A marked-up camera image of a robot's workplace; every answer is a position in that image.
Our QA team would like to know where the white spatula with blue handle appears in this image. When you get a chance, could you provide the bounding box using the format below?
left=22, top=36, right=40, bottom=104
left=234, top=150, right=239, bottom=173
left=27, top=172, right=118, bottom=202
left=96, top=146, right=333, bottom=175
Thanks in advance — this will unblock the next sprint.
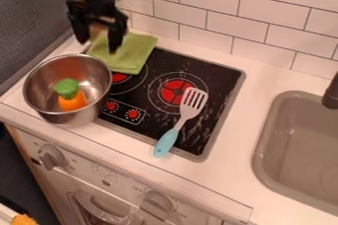
left=151, top=86, right=211, bottom=159

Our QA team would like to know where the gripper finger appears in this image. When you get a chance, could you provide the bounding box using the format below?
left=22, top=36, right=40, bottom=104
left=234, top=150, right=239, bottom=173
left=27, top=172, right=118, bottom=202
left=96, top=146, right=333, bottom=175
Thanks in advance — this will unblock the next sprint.
left=69, top=12, right=93, bottom=45
left=107, top=20, right=129, bottom=54

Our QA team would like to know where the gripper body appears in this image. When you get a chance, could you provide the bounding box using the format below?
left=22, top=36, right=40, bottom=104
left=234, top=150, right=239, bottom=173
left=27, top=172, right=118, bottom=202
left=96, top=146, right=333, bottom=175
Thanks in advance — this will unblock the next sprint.
left=64, top=0, right=131, bottom=26

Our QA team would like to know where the tap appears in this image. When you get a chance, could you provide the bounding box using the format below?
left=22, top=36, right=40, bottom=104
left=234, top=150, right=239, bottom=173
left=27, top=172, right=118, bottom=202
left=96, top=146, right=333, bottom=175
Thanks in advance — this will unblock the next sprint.
left=320, top=71, right=338, bottom=111

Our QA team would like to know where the silver pot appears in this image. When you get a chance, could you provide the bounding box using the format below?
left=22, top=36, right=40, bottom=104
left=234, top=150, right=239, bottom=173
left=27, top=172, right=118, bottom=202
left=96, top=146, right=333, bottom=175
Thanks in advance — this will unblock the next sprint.
left=21, top=53, right=114, bottom=128

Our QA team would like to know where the toy sink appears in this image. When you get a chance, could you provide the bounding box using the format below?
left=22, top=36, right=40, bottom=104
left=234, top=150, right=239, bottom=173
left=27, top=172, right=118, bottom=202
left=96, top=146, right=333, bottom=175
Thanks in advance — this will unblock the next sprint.
left=250, top=90, right=338, bottom=217

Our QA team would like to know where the orange toy carrot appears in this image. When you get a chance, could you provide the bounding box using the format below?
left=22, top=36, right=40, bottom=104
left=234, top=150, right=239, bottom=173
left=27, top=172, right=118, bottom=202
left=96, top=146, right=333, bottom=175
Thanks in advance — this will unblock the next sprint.
left=52, top=77, right=90, bottom=113

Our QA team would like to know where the green cloth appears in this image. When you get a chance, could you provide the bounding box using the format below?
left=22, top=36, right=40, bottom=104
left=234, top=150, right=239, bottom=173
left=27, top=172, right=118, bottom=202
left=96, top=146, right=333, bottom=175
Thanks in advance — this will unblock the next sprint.
left=85, top=32, right=159, bottom=76

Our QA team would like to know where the toy stove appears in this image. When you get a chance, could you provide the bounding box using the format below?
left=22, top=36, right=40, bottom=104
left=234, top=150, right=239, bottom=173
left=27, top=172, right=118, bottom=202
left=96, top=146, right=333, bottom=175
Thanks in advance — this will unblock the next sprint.
left=92, top=46, right=247, bottom=164

